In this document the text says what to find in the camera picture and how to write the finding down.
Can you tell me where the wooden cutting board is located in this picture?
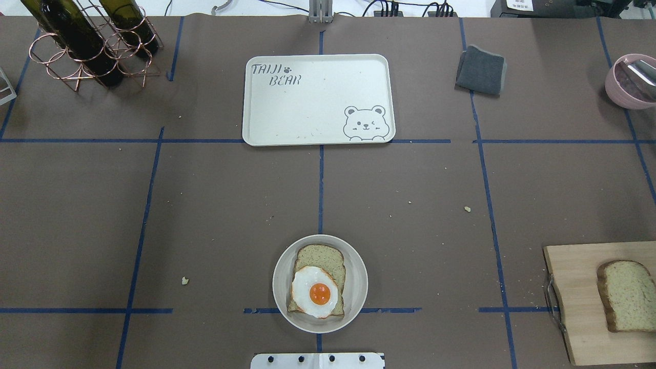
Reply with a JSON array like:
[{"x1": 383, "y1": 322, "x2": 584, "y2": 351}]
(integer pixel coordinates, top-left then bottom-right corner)
[{"x1": 543, "y1": 241, "x2": 655, "y2": 366}]

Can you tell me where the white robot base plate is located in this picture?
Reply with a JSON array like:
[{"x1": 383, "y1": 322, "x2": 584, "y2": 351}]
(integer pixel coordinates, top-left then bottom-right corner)
[{"x1": 250, "y1": 352, "x2": 386, "y2": 368}]

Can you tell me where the round cream plate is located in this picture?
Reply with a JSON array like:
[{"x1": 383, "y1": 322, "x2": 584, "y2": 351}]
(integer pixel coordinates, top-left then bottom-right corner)
[{"x1": 272, "y1": 234, "x2": 368, "y2": 334}]

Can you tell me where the brown bread slice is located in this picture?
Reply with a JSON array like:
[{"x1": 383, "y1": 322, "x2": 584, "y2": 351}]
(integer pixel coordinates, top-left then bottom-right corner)
[
  {"x1": 286, "y1": 244, "x2": 346, "y2": 317},
  {"x1": 597, "y1": 259, "x2": 655, "y2": 333}
]

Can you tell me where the copper wire bottle rack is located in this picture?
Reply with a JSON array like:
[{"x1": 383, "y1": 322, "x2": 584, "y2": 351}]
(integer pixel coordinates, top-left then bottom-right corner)
[{"x1": 29, "y1": 1, "x2": 163, "y2": 91}]

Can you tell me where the folded grey cloth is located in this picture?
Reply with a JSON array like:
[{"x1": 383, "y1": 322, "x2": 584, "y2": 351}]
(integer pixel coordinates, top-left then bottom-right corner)
[{"x1": 455, "y1": 45, "x2": 507, "y2": 96}]

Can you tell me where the dark green wine bottle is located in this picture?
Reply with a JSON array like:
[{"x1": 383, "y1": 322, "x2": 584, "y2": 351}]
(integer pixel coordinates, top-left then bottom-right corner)
[
  {"x1": 100, "y1": 1, "x2": 159, "y2": 60},
  {"x1": 21, "y1": 1, "x2": 124, "y2": 87}
]

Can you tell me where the metal scoop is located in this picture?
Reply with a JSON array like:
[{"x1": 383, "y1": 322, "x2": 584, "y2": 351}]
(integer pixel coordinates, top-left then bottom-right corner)
[{"x1": 617, "y1": 60, "x2": 655, "y2": 102}]

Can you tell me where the pink bowl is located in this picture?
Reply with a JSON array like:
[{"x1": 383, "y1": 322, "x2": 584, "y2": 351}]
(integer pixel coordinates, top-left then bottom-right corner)
[{"x1": 605, "y1": 54, "x2": 655, "y2": 110}]

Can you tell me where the fried egg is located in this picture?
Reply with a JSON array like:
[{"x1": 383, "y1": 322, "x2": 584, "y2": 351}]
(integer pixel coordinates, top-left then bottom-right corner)
[{"x1": 291, "y1": 266, "x2": 338, "y2": 319}]

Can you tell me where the cream bear serving tray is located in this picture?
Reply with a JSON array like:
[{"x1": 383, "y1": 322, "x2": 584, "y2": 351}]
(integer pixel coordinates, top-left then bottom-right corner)
[{"x1": 242, "y1": 54, "x2": 396, "y2": 147}]

